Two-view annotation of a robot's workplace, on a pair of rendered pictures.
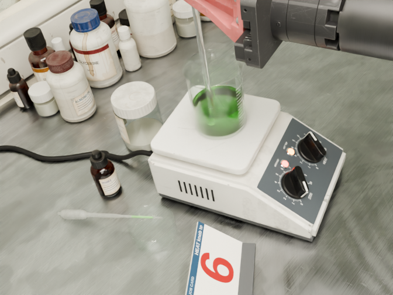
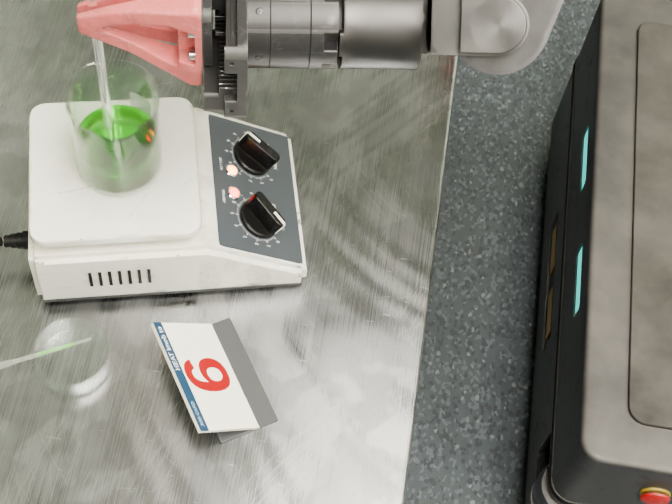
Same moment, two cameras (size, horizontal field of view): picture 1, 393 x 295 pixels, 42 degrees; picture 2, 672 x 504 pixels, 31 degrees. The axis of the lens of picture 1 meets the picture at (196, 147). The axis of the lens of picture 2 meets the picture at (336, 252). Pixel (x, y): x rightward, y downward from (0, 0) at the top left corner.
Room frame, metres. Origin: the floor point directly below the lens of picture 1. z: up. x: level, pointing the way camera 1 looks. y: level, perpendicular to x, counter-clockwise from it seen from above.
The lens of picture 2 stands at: (0.00, 0.22, 1.58)
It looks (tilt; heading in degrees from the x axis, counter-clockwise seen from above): 60 degrees down; 311
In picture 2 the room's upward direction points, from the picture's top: 9 degrees clockwise
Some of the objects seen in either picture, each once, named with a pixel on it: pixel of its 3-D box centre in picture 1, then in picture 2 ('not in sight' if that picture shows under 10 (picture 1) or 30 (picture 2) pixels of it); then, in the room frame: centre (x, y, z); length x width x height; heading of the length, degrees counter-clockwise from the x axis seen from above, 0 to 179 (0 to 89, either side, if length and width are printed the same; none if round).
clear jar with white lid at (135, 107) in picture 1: (138, 117); not in sight; (0.53, 0.07, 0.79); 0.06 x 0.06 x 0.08
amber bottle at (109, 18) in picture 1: (104, 27); not in sight; (0.78, 0.11, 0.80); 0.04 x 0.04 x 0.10
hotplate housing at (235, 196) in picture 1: (240, 157); (153, 199); (0.43, -0.05, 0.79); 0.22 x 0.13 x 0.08; 56
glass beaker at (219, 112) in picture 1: (216, 99); (117, 136); (0.44, -0.03, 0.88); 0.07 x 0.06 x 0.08; 152
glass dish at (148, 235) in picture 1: (152, 227); (71, 357); (0.37, 0.07, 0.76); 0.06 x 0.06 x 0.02
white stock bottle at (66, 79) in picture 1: (69, 85); not in sight; (0.63, 0.17, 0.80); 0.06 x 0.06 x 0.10
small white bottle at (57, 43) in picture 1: (63, 58); not in sight; (0.73, 0.18, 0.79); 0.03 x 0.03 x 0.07
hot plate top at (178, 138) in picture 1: (216, 126); (114, 169); (0.44, -0.03, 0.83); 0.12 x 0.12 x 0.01; 56
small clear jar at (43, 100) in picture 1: (44, 99); not in sight; (0.64, 0.21, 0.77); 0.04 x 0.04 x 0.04
